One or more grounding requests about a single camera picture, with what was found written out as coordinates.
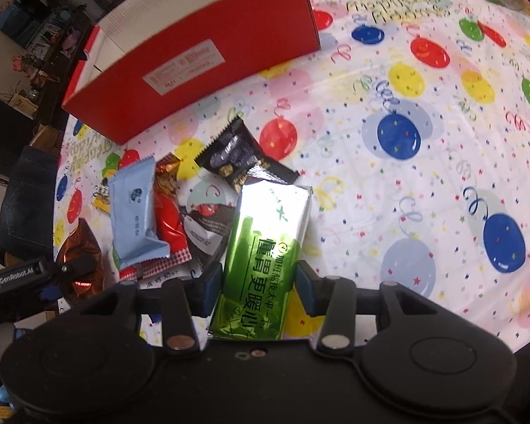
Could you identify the light blue snack packet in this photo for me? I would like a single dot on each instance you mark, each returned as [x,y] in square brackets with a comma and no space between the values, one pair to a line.
[132,212]

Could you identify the red cardboard box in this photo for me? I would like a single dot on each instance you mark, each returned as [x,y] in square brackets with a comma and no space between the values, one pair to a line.
[137,97]

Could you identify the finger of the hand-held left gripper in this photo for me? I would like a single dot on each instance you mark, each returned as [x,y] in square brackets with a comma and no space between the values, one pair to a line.
[75,271]

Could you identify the red checkered snack packet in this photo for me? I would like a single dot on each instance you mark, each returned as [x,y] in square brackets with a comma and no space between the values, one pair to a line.
[159,267]

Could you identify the wooden TV cabinet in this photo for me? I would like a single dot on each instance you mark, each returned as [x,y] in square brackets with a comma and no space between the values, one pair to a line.
[57,48]

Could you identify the brown shiny snack packet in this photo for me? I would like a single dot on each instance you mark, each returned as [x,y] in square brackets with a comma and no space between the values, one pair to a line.
[77,247]

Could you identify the black snack packet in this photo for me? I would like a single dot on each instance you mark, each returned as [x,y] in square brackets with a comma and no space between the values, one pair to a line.
[236,154]

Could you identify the cherry print snack packet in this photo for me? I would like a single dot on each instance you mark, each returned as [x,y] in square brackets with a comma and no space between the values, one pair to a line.
[203,229]

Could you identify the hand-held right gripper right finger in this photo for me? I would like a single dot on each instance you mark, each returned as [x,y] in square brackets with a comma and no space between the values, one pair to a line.
[304,290]

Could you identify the blue jeans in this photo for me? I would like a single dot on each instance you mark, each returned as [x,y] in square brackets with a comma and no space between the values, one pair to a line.
[22,203]

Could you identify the green snack packet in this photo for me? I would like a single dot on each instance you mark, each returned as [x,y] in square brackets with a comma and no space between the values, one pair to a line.
[265,247]

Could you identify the orange gold snack packet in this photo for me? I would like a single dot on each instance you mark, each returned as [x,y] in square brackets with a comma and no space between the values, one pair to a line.
[164,176]

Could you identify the yellow snack packet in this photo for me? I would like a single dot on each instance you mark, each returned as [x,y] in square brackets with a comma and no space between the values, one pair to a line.
[101,196]

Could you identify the balloon print tablecloth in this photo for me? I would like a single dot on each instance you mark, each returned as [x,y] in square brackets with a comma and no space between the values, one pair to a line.
[380,212]

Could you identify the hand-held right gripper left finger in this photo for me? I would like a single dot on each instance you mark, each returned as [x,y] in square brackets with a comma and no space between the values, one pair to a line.
[211,290]

